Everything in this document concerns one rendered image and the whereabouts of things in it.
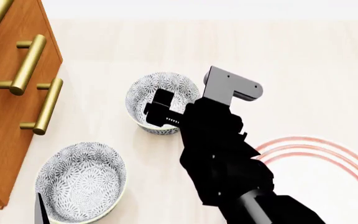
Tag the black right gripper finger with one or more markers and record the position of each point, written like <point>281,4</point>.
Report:
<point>164,98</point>
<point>156,115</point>

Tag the patterned black white bowl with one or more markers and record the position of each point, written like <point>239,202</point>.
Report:
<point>140,93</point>
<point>82,177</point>

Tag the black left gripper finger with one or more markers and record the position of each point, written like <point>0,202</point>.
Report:
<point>40,210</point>

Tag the wooden drawer cabinet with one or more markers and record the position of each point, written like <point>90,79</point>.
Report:
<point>2,130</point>

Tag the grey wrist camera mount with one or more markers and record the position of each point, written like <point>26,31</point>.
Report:
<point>225,86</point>

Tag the white plate with red rings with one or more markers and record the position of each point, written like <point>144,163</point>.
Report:
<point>322,186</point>

